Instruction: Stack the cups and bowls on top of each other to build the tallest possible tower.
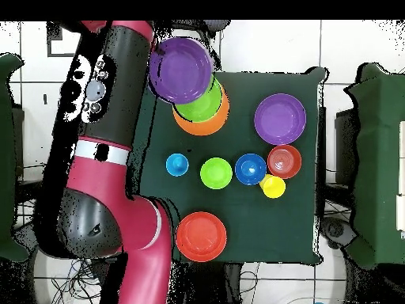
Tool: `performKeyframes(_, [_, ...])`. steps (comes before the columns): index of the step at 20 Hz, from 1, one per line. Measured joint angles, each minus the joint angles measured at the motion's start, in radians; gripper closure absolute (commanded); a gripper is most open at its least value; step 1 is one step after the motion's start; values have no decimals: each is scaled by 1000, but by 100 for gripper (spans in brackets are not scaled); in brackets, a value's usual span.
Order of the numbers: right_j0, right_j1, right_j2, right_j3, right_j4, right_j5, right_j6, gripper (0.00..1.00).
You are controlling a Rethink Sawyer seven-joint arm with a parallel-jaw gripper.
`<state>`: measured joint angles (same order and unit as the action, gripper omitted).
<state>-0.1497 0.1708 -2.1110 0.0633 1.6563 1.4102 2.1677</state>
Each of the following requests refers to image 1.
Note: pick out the small green plastic bowl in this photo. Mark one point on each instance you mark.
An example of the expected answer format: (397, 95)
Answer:
(216, 173)

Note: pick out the light blue plastic cup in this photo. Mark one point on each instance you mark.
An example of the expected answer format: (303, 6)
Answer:
(177, 164)

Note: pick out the large orange plastic bowl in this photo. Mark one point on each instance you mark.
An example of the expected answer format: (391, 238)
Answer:
(205, 129)

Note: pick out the blue plastic bowl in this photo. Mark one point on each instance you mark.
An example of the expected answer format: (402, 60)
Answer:
(246, 171)

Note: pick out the large green plastic bowl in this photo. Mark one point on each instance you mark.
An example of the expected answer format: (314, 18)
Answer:
(202, 111)

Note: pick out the large red plastic bowl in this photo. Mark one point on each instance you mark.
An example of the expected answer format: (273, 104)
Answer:
(201, 237)

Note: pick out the purple plastic bowl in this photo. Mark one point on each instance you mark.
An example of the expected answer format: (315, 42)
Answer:
(180, 71)
(280, 118)

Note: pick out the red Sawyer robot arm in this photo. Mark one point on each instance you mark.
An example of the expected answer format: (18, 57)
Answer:
(126, 221)

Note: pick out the dark green tablecloth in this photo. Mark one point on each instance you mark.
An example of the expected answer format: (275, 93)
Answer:
(253, 221)

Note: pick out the yellow plastic cup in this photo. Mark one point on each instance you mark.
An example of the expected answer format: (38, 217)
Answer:
(274, 187)

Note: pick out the small red plastic bowl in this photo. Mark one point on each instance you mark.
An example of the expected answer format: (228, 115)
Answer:
(284, 161)

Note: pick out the grey chair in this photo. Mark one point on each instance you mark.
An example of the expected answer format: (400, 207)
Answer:
(218, 25)

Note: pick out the black stand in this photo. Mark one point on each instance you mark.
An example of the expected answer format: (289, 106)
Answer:
(28, 190)
(346, 142)

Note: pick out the dark grey stand base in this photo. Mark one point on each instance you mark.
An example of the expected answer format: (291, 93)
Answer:
(335, 229)

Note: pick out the green-clothed side table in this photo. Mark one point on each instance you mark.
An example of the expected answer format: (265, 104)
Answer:
(379, 158)
(6, 158)

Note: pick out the white box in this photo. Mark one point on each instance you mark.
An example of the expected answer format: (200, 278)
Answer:
(401, 142)

